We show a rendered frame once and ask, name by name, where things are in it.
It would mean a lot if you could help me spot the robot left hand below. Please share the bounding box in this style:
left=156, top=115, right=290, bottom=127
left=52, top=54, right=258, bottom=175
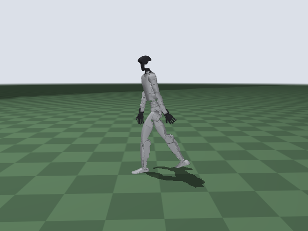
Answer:
left=162, top=109, right=176, bottom=124

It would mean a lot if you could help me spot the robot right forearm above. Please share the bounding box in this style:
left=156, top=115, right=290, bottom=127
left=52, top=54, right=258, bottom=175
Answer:
left=140, top=96, right=147, bottom=112

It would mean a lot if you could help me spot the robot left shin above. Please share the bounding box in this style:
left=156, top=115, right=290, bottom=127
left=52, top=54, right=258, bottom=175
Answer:
left=140, top=141, right=151, bottom=170

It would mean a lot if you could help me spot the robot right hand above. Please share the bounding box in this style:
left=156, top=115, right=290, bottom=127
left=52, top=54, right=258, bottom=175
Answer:
left=136, top=108, right=144, bottom=124

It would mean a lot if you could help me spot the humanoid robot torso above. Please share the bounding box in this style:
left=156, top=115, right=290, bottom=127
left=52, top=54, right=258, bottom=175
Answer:
left=141, top=71, right=162, bottom=115

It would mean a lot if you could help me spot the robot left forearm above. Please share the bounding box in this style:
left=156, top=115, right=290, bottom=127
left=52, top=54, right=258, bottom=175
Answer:
left=156, top=92, right=168, bottom=114

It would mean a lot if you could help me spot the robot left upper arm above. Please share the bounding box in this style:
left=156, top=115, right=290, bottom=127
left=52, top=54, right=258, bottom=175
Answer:
left=148, top=74, right=160, bottom=99

